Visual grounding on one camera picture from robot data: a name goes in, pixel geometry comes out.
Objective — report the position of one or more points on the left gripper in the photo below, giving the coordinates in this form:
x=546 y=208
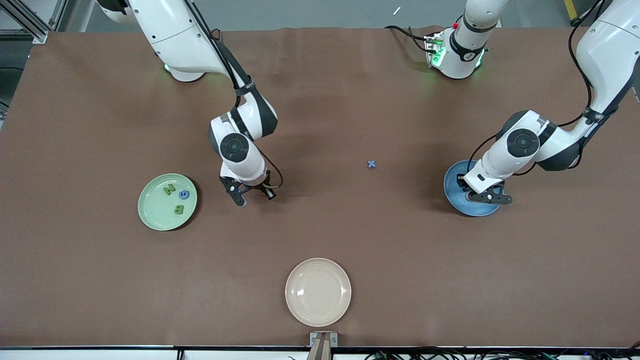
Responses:
x=464 y=186

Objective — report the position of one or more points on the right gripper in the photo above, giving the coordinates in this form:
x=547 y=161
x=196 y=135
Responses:
x=259 y=187

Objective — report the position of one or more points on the green capital letter B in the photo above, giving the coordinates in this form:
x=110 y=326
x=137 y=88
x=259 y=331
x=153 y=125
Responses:
x=178 y=210

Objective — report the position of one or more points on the green capital letter N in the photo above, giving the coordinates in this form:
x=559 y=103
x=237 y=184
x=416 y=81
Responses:
x=169 y=189

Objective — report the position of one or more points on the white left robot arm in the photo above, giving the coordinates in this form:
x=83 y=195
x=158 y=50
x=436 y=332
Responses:
x=522 y=142

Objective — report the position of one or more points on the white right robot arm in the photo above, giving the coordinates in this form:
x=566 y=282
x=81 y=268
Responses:
x=170 y=30

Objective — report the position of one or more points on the blue plate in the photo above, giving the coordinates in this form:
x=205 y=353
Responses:
x=452 y=192

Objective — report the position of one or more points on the light green plate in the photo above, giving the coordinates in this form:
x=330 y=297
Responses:
x=155 y=212

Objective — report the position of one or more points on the brown table cover mat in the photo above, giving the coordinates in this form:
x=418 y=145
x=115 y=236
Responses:
x=320 y=125

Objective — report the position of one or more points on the beige plate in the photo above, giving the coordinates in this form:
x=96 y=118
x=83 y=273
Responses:
x=318 y=292

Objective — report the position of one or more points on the yellow bar with black foot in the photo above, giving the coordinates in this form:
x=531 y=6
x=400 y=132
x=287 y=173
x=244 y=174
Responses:
x=568 y=6

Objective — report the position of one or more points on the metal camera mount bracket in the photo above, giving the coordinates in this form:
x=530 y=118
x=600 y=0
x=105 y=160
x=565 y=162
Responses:
x=323 y=345

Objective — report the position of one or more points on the white table edge rail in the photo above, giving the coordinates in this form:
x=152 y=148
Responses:
x=100 y=355

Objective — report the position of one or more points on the aluminium frame profile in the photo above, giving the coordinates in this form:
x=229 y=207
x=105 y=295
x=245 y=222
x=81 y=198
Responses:
x=37 y=34

